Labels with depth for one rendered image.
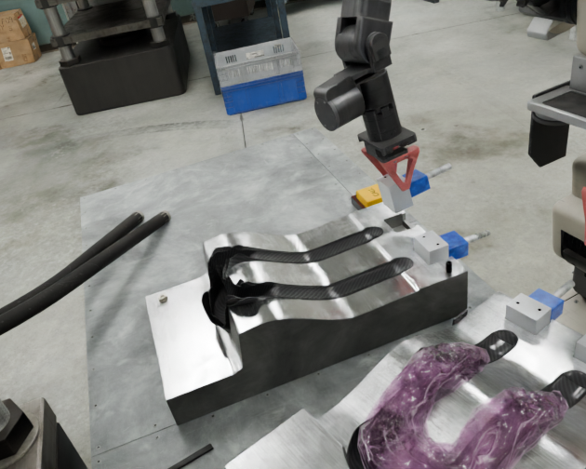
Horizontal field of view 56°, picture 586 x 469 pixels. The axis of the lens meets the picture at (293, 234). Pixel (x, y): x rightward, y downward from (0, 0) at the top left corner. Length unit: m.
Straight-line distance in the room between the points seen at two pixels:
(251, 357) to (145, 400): 0.21
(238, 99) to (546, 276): 2.58
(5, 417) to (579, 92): 1.10
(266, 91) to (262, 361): 3.40
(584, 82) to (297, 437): 0.79
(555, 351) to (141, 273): 0.80
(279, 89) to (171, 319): 3.28
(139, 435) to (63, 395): 1.37
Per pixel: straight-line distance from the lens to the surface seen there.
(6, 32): 7.40
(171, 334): 0.95
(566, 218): 1.25
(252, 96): 4.13
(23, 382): 2.42
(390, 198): 0.98
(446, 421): 0.72
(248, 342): 0.82
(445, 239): 0.96
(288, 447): 0.69
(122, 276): 1.24
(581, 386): 0.83
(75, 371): 2.34
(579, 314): 1.78
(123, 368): 1.02
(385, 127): 0.93
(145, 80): 4.84
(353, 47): 0.88
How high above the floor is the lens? 1.47
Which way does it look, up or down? 34 degrees down
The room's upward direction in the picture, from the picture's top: 11 degrees counter-clockwise
